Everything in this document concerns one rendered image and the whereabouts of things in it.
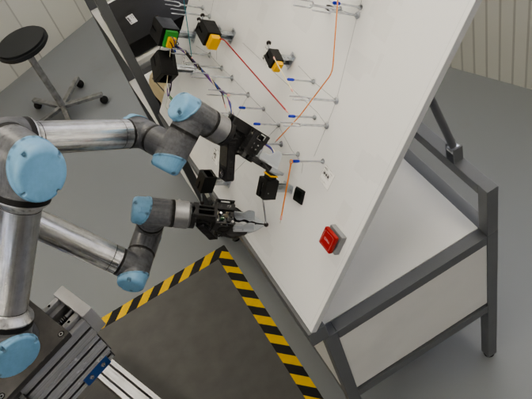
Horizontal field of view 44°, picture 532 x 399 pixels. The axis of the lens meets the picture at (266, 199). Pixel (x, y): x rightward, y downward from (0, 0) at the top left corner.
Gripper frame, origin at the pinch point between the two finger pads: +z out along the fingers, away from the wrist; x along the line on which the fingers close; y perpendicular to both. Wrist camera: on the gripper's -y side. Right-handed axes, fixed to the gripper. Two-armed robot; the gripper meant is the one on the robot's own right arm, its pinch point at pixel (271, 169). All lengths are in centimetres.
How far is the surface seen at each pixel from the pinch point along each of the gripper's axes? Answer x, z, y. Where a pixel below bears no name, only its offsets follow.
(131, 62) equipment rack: 91, -9, 5
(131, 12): 114, -10, 21
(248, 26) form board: 36.6, -7.4, 32.7
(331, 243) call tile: -26.7, 7.3, -7.2
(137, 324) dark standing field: 100, 62, -96
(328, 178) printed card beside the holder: -16.2, 4.8, 6.2
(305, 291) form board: -17.9, 18.5, -23.2
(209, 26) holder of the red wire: 44, -15, 27
